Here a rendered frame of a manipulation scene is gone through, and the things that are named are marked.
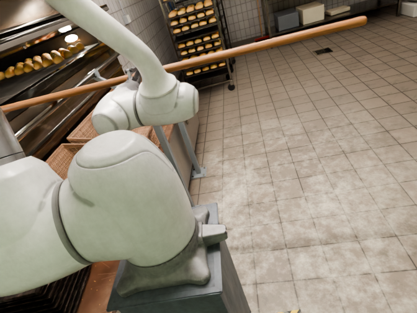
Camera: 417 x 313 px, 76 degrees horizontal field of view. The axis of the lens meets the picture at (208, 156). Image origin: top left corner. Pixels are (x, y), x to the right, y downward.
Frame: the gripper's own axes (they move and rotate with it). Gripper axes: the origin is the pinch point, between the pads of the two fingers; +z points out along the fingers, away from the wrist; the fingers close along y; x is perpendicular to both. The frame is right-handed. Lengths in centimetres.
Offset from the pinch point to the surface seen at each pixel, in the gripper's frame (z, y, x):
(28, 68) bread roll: 93, -2, -122
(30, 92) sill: 32, 2, -79
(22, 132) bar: -25.1, 2.3, -40.3
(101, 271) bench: -42, 61, -34
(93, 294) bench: -51, 61, -33
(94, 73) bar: 37, 2, -41
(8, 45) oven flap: 20, -22, -64
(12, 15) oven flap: 53, -34, -79
